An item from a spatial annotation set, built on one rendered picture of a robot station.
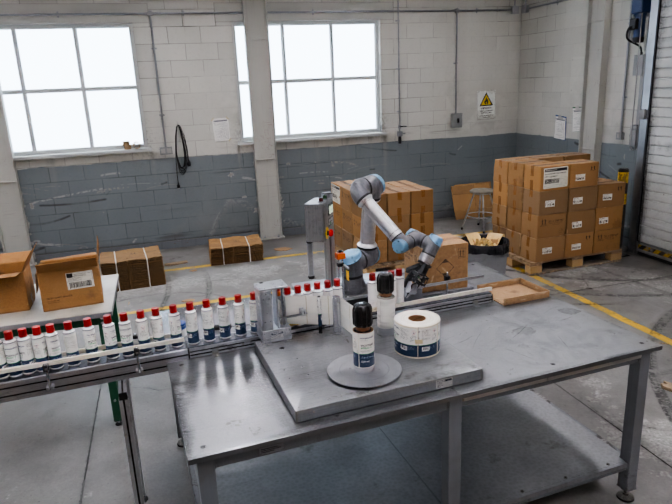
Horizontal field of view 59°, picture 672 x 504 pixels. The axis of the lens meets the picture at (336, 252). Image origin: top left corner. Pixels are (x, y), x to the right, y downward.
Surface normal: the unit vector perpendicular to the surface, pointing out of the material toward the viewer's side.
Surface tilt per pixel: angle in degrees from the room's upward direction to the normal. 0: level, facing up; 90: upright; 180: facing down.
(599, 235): 89
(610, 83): 90
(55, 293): 89
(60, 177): 90
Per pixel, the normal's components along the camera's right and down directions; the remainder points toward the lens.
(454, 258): 0.26, 0.25
